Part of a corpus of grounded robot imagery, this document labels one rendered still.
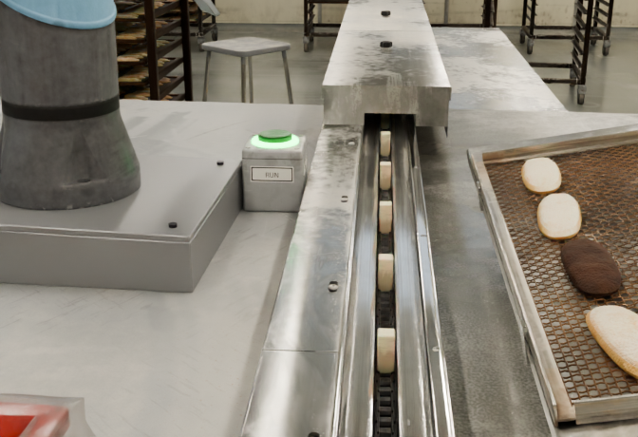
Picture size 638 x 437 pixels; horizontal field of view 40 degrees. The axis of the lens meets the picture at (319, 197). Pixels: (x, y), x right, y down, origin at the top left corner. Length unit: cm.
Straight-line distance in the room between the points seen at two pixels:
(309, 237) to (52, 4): 32
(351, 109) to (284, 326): 61
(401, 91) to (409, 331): 59
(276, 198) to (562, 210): 36
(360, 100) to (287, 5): 663
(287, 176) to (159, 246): 24
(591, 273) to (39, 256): 50
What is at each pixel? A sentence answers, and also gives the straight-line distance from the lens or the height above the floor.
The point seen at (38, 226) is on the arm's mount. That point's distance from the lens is 86.
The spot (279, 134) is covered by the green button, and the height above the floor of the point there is 91.
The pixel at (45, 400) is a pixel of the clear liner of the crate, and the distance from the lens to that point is 49.
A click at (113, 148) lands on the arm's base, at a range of 91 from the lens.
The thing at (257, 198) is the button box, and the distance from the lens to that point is 102.
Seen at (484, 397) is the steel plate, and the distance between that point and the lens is 68.
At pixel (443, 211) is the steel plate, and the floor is 82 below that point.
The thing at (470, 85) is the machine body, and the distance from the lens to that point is 175.
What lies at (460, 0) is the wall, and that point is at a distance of 783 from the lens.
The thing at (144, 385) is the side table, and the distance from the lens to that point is 69.
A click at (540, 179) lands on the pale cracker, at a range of 89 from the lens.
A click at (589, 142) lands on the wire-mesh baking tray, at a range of 100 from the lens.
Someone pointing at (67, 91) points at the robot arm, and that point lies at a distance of 88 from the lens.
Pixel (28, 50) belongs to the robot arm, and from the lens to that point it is 88.
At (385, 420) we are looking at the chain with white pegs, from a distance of 61.
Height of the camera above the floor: 118
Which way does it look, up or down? 19 degrees down
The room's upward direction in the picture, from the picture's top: straight up
